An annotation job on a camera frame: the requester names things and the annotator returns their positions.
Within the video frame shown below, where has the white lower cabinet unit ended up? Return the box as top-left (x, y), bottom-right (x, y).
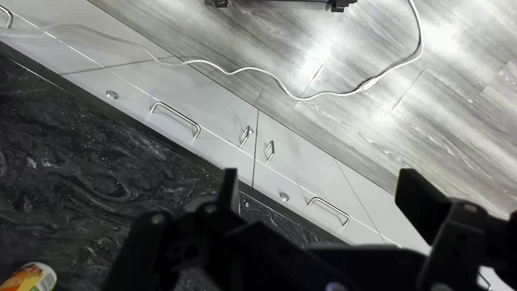
top-left (0, 0), bottom-right (432, 255)

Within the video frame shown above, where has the white floor cable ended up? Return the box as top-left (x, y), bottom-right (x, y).
top-left (159, 0), bottom-right (424, 102)

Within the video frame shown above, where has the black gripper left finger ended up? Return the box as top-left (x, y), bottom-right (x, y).
top-left (103, 166), bottom-right (345, 291)

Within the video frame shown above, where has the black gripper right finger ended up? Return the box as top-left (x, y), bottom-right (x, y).
top-left (393, 166), bottom-right (517, 291)

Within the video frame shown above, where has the short silver cabinet handle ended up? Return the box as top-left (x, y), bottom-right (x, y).
top-left (263, 139), bottom-right (277, 163)
top-left (237, 124), bottom-right (255, 147)

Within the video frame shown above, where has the long silver drawer handle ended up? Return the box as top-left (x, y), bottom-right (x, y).
top-left (148, 100), bottom-right (201, 142)
top-left (305, 195), bottom-right (351, 226)

